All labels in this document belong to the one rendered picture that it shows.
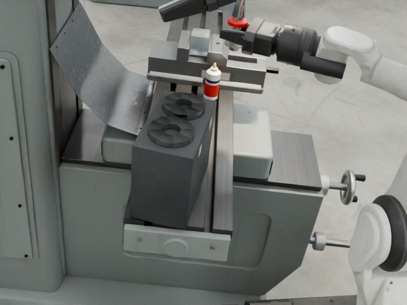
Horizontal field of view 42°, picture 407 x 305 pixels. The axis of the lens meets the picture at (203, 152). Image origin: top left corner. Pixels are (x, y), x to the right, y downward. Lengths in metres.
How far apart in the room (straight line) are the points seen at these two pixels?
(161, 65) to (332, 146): 1.71
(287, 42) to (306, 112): 2.14
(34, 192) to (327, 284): 1.27
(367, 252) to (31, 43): 0.90
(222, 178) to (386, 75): 0.42
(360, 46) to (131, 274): 1.12
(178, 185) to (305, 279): 1.36
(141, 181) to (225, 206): 0.22
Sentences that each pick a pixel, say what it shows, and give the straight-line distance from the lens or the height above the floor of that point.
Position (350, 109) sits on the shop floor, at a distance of 3.49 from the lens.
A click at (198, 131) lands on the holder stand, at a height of 1.10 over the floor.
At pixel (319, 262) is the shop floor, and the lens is 2.38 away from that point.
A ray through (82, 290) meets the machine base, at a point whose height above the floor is 0.20.
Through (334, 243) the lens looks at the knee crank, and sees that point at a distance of 1.75.
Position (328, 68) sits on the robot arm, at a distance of 1.18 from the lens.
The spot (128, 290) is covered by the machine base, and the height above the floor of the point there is 0.20.
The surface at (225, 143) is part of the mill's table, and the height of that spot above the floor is 0.91.
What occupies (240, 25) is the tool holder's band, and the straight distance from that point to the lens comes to 1.23.
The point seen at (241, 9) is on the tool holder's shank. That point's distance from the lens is 1.23.
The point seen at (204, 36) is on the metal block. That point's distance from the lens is 1.55.
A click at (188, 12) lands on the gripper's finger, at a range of 0.60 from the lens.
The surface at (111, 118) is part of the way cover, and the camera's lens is 1.48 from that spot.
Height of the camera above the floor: 1.69
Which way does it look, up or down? 37 degrees down
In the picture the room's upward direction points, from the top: 8 degrees clockwise
